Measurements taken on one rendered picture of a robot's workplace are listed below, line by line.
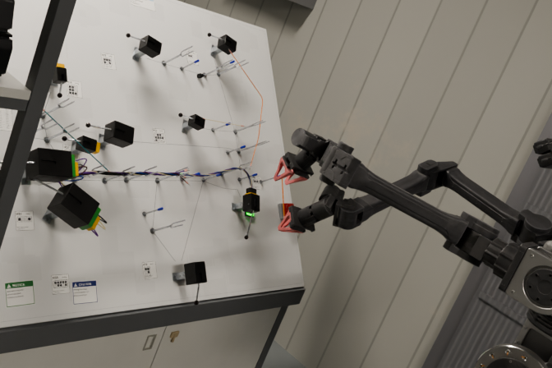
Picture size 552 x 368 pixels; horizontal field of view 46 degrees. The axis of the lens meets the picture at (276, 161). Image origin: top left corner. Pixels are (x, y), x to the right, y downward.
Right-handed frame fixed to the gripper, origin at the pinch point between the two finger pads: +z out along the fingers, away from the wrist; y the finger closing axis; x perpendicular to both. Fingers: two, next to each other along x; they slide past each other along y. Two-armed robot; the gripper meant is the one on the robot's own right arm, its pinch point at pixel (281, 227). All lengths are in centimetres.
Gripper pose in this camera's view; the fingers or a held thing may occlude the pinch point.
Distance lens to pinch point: 208.4
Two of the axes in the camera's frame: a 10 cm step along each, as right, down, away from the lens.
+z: -7.4, 4.0, 5.4
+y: -6.6, -2.7, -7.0
